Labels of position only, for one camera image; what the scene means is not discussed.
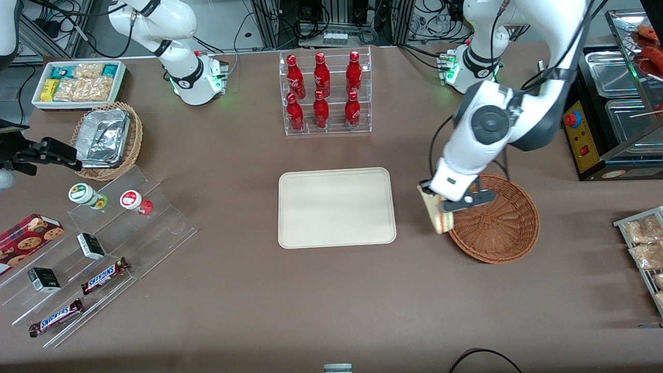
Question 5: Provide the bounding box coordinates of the black looped cable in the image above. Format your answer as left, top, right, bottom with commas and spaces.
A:
448, 348, 524, 373

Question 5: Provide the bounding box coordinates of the grey wire rack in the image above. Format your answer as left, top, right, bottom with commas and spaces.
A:
613, 206, 663, 318

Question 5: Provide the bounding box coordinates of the red lid snack cup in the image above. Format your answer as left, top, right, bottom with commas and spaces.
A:
120, 190, 154, 216

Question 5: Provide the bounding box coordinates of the light wicker basket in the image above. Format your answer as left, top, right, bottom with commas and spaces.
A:
70, 102, 143, 182

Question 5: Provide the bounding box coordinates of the small black carton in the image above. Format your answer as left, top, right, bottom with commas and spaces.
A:
27, 267, 62, 294
77, 233, 107, 261

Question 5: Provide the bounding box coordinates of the steel food pan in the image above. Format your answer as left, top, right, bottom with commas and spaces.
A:
605, 98, 663, 144
584, 50, 644, 99

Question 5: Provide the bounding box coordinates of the green lid snack cup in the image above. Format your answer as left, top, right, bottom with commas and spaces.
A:
68, 183, 108, 210

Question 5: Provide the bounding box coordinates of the clear cracker bag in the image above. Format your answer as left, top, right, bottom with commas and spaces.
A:
54, 78, 115, 102
73, 63, 105, 80

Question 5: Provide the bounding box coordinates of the red cola bottle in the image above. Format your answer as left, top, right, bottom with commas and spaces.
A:
313, 90, 330, 129
286, 54, 307, 100
286, 92, 305, 132
344, 91, 361, 129
313, 52, 331, 99
346, 50, 363, 96

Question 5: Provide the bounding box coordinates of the aluminium frame rack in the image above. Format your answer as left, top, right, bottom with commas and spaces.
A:
251, 0, 415, 50

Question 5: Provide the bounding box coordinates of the round brown wicker basket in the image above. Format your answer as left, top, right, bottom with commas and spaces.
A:
446, 173, 541, 265

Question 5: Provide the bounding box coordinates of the black hot food showcase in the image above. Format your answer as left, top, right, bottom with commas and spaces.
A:
562, 8, 663, 182

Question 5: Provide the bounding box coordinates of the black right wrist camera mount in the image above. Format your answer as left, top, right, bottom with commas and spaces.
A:
0, 136, 82, 175

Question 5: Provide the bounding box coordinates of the white rectangular snack bin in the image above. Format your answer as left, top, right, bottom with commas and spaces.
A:
32, 61, 127, 110

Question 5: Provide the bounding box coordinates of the beige rectangular tray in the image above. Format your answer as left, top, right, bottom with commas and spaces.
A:
278, 167, 397, 250

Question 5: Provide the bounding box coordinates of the Snickers chocolate bar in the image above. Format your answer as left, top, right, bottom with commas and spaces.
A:
81, 257, 130, 296
28, 298, 84, 338

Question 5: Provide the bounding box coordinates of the clear acrylic bottle rack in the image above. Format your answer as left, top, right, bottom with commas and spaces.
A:
279, 47, 372, 137

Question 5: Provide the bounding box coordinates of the red sausage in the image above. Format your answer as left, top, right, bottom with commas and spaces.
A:
640, 46, 663, 78

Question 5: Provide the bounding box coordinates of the triangular sandwich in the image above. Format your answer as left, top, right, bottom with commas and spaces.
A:
417, 185, 456, 235

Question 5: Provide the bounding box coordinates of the red cookie box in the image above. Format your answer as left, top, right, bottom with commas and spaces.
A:
0, 213, 65, 276

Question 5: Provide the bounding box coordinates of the silver foil container stack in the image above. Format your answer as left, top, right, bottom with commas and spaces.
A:
77, 109, 131, 169

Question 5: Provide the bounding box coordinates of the clear acrylic stepped display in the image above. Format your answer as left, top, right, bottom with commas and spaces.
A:
0, 165, 198, 349

